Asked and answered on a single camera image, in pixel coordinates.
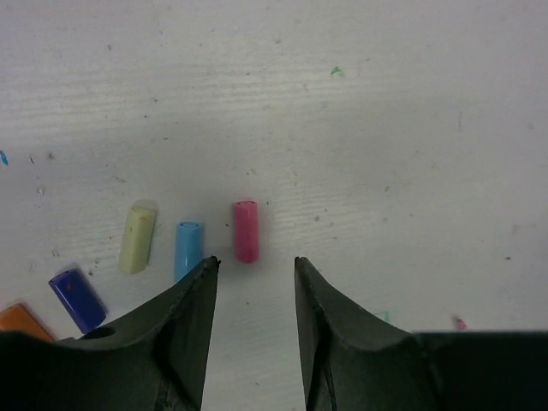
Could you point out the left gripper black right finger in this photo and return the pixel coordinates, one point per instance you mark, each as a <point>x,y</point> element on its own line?
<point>353,360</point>

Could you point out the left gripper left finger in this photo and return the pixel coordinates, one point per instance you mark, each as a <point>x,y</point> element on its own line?
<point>153,358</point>

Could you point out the purple pen cap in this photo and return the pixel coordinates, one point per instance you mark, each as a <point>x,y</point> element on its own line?
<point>79,299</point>

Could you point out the light blue pen cap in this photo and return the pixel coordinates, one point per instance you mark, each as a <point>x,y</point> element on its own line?
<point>189,248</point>

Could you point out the yellow pen cap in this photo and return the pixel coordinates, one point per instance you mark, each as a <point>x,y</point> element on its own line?
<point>137,236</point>

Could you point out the orange pen cap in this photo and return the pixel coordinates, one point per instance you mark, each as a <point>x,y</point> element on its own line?
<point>18,318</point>

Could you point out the pink pen cap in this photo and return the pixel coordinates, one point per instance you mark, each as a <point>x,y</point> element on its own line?
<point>246,231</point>

